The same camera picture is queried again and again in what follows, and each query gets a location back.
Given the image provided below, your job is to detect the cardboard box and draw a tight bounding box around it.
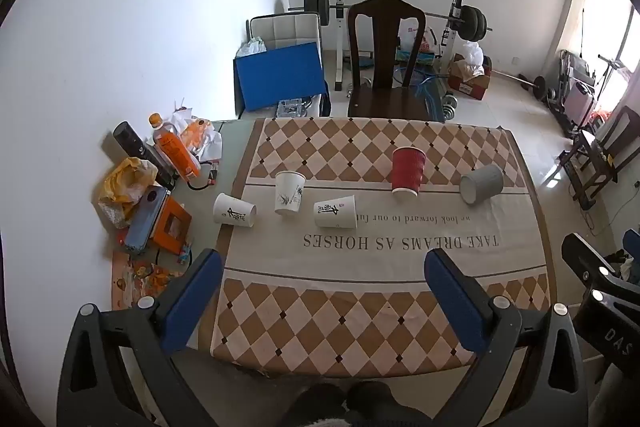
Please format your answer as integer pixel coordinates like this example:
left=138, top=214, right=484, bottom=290
left=446, top=56, right=493, bottom=102

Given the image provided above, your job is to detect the yellow plastic bag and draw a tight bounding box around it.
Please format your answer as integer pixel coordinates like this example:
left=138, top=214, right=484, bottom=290
left=98, top=157, right=159, bottom=229

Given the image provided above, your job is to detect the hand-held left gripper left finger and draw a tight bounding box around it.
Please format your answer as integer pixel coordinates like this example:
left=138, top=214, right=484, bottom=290
left=56, top=248, right=224, bottom=427

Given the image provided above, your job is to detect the orange drink bottle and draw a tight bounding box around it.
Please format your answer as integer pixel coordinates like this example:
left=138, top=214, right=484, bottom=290
left=148, top=113, right=202, bottom=182

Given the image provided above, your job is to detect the blue grey device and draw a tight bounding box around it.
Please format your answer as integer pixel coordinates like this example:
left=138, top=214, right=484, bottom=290
left=123, top=185, right=171, bottom=254

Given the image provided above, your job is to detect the white barbell rack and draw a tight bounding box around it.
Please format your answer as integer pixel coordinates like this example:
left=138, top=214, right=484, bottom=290
left=330, top=0, right=471, bottom=92

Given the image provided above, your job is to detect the black cable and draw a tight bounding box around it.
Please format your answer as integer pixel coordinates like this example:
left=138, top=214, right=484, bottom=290
left=186, top=161, right=222, bottom=192

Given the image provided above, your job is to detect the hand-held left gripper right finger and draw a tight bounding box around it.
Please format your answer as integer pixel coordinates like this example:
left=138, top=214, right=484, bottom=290
left=424, top=248, right=590, bottom=427

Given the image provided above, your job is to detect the black cylinder bottle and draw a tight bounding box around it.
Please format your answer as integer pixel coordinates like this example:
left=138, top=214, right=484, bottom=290
left=112, top=121, right=177, bottom=188

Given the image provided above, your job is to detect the paint stained board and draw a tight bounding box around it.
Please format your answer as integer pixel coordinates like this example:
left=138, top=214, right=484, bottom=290
left=110, top=249, right=187, bottom=309

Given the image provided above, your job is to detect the white padded chair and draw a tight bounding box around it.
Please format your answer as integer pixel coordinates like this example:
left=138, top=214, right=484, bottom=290
left=247, top=12, right=324, bottom=58

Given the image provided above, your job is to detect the small barbell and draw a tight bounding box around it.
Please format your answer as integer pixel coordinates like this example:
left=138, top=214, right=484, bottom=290
left=495, top=72, right=550, bottom=102

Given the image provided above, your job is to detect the red ribbed paper cup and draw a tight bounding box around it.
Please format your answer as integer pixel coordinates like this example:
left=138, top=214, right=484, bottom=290
left=391, top=147, right=427, bottom=198

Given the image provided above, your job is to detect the pink suitcase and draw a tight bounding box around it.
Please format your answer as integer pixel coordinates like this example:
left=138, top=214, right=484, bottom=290
left=564, top=79, right=597, bottom=128

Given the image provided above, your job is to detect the white cup with black calligraphy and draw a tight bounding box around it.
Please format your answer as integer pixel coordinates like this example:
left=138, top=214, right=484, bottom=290
left=213, top=192, right=258, bottom=229
left=313, top=194, right=360, bottom=229

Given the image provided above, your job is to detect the blue board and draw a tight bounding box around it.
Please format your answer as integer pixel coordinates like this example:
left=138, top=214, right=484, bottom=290
left=233, top=42, right=329, bottom=112

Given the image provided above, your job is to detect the red and white plastic bag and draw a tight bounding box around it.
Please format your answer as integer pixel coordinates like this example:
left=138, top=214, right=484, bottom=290
left=398, top=19, right=437, bottom=55

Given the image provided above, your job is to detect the grey paper cup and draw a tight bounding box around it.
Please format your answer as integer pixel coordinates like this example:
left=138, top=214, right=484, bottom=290
left=459, top=164, right=505, bottom=205

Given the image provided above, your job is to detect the orange box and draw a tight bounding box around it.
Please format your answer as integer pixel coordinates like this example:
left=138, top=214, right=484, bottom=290
left=149, top=197, right=194, bottom=256

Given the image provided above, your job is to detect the dark wooden chair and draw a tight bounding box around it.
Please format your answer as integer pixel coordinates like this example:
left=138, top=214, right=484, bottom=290
left=346, top=0, right=447, bottom=123

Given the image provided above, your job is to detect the checkered tablecloth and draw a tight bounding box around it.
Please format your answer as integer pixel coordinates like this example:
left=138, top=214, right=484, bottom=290
left=210, top=117, right=552, bottom=379

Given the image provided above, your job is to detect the dark wooden stool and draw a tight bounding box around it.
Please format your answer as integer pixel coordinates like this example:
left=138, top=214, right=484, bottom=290
left=559, top=106, right=640, bottom=210

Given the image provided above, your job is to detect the white cup with bamboo print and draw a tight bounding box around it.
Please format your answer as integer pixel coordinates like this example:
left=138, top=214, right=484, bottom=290
left=274, top=170, right=307, bottom=218

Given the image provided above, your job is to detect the white and orange crumpled bag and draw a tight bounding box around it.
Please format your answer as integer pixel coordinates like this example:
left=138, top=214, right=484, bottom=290
left=169, top=106, right=224, bottom=164

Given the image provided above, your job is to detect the barbell with black plates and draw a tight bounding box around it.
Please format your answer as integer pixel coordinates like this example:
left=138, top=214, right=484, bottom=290
left=288, top=0, right=494, bottom=42

